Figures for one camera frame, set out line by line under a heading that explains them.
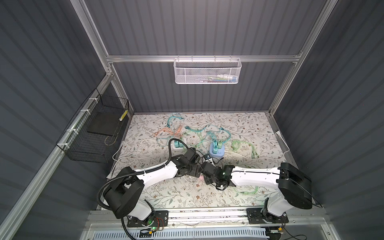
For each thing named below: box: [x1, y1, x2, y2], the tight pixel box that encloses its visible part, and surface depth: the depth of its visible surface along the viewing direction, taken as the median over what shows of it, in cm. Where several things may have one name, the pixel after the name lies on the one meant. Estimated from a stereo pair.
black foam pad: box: [87, 112, 123, 136], surface depth 77 cm
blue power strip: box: [209, 142, 225, 158], surface depth 96 cm
